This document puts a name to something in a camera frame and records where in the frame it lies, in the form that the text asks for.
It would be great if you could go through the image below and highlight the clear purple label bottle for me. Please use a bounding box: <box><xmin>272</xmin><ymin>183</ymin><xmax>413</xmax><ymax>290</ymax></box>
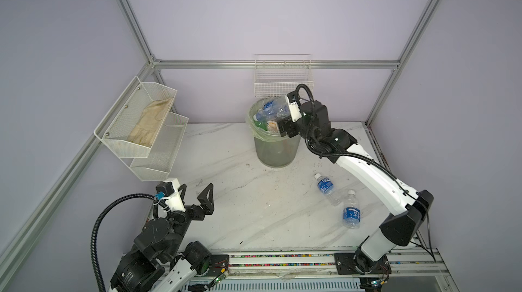
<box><xmin>274</xmin><ymin>96</ymin><xmax>290</xmax><ymax>118</ymax></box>

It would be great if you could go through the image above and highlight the blue label water bottle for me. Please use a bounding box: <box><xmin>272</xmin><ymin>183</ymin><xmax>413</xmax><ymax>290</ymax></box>
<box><xmin>253</xmin><ymin>99</ymin><xmax>277</xmax><ymax>122</ymax></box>

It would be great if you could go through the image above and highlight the Pocari Sweat bottle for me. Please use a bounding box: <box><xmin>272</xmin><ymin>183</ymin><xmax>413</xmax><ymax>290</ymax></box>
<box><xmin>314</xmin><ymin>173</ymin><xmax>342</xmax><ymax>206</ymax></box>

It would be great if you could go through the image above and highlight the white cap tea bottle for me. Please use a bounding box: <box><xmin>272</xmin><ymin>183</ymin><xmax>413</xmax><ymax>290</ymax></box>
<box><xmin>266</xmin><ymin>120</ymin><xmax>280</xmax><ymax>134</ymax></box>

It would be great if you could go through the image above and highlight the green soda bottle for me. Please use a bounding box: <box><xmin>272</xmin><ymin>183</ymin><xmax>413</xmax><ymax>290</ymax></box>
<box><xmin>254</xmin><ymin>120</ymin><xmax>268</xmax><ymax>131</ymax></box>

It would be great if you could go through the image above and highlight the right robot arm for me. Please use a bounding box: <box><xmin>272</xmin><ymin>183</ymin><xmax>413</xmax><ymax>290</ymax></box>
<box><xmin>278</xmin><ymin>101</ymin><xmax>434</xmax><ymax>274</ymax></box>

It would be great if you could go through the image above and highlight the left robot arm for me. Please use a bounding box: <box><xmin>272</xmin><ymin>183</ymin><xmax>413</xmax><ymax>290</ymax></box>
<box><xmin>109</xmin><ymin>181</ymin><xmax>215</xmax><ymax>291</ymax></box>

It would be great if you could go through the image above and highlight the mesh waste bin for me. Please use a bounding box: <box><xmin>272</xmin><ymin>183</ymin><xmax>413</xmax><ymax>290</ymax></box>
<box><xmin>247</xmin><ymin>96</ymin><xmax>310</xmax><ymax>168</ymax></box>

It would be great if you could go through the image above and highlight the green bin liner bag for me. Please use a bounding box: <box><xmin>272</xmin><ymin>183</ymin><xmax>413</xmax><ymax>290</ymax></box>
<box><xmin>246</xmin><ymin>96</ymin><xmax>305</xmax><ymax>143</ymax></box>

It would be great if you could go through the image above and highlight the lower white mesh shelf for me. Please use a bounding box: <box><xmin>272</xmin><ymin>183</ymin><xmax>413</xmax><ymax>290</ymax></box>
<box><xmin>130</xmin><ymin>112</ymin><xmax>188</xmax><ymax>181</ymax></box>

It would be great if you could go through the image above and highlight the white mesh shelf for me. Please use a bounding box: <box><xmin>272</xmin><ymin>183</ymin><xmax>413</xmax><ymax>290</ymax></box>
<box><xmin>94</xmin><ymin>77</ymin><xmax>178</xmax><ymax>158</ymax></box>
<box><xmin>130</xmin><ymin>112</ymin><xmax>188</xmax><ymax>181</ymax></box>

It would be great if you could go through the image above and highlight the upper white mesh shelf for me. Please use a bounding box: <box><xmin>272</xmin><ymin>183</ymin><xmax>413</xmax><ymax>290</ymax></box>
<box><xmin>94</xmin><ymin>77</ymin><xmax>178</xmax><ymax>158</ymax></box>

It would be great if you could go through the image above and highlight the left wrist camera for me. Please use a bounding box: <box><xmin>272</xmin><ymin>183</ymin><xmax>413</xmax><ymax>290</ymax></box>
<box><xmin>153</xmin><ymin>178</ymin><xmax>186</xmax><ymax>217</ymax></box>

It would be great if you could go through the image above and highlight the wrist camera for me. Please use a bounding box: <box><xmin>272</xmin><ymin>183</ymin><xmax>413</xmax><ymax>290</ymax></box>
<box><xmin>153</xmin><ymin>178</ymin><xmax>186</xmax><ymax>217</ymax></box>
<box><xmin>285</xmin><ymin>90</ymin><xmax>302</xmax><ymax>122</ymax></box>

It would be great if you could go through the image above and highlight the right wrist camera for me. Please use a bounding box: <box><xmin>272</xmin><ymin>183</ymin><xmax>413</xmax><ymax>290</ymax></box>
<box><xmin>285</xmin><ymin>90</ymin><xmax>302</xmax><ymax>122</ymax></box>

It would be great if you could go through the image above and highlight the white wire wall basket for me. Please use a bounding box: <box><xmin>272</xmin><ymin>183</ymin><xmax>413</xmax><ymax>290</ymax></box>
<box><xmin>254</xmin><ymin>54</ymin><xmax>315</xmax><ymax>98</ymax></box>

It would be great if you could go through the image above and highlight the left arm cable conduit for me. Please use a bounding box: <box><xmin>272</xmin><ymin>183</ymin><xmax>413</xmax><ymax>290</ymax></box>
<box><xmin>90</xmin><ymin>193</ymin><xmax>158</xmax><ymax>292</ymax></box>

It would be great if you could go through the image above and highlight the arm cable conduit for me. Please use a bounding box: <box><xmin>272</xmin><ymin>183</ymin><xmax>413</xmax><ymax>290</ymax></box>
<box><xmin>90</xmin><ymin>193</ymin><xmax>158</xmax><ymax>292</ymax></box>
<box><xmin>293</xmin><ymin>83</ymin><xmax>437</xmax><ymax>262</ymax></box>

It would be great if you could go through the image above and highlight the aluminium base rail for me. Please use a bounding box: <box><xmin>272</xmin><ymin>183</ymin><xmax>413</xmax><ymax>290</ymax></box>
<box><xmin>107</xmin><ymin>248</ymin><xmax>459</xmax><ymax>292</ymax></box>

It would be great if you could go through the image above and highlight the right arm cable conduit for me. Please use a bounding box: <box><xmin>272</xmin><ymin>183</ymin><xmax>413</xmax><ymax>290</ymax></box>
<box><xmin>293</xmin><ymin>83</ymin><xmax>437</xmax><ymax>262</ymax></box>

